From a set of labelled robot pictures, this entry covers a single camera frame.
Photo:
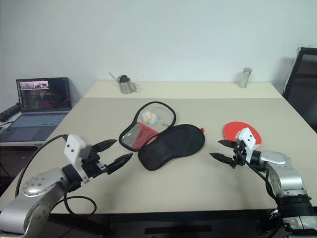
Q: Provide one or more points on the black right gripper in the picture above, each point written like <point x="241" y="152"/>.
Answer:
<point x="239" y="155"/>

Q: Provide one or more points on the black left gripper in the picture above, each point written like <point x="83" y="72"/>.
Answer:
<point x="94" y="166"/>

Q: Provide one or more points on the red table tennis paddle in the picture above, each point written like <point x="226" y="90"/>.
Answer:
<point x="229" y="130"/>

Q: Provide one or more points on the red and black pouch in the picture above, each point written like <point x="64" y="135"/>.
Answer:
<point x="171" y="146"/>

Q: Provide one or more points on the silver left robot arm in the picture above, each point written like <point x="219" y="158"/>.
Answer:
<point x="37" y="186"/>

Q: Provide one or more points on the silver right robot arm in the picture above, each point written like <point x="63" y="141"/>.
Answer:
<point x="284" y="173"/>

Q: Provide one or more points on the steel milk pitcher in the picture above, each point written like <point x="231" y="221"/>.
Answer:
<point x="126" y="87"/>

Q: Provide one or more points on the black object in pitcher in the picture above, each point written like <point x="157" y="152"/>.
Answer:
<point x="123" y="79"/>

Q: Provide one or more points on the metal cylinder canister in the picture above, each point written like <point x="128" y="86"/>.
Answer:
<point x="244" y="78"/>

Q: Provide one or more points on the white thin stick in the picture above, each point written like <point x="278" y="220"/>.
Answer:
<point x="114" y="77"/>

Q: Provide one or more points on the open laptop computer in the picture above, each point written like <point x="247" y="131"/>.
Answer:
<point x="42" y="95"/>

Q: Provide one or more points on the black office chair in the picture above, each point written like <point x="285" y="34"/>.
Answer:
<point x="302" y="86"/>

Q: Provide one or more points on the black elongated device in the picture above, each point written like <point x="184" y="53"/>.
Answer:
<point x="10" y="112"/>

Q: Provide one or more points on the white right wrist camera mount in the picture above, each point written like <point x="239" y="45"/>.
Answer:
<point x="247" y="137"/>

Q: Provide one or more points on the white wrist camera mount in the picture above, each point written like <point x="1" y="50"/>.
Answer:
<point x="247" y="137"/>
<point x="73" y="146"/>

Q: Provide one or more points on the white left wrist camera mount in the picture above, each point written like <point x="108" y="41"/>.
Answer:
<point x="73" y="146"/>

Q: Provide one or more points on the black table frame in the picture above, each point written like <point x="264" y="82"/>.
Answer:
<point x="173" y="216"/>

